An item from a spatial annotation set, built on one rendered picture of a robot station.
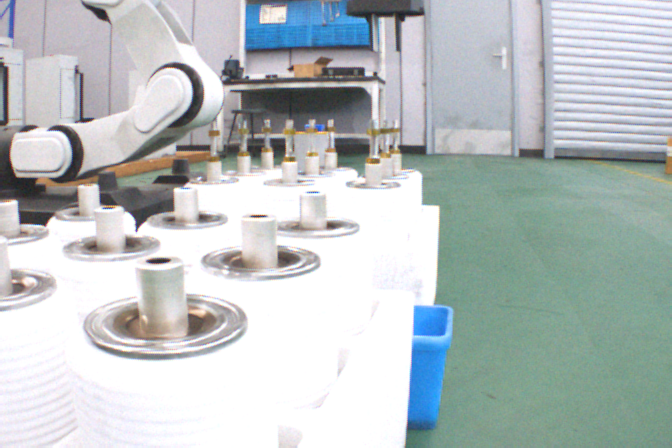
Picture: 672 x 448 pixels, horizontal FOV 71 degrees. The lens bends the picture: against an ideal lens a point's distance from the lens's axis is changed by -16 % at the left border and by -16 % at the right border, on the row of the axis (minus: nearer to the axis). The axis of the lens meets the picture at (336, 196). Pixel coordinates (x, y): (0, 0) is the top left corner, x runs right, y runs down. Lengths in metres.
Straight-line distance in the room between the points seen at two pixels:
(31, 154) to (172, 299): 1.18
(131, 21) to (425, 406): 0.99
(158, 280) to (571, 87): 5.85
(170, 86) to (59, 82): 2.34
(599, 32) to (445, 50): 1.74
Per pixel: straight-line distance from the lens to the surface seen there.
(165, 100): 1.16
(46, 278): 0.33
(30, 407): 0.30
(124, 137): 1.25
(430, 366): 0.60
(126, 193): 1.13
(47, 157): 1.35
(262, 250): 0.34
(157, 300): 0.23
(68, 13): 7.76
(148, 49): 1.25
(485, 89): 5.91
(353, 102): 5.96
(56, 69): 3.48
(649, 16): 6.42
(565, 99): 5.98
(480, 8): 6.02
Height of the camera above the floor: 0.34
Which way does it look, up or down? 8 degrees down
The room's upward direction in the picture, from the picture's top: straight up
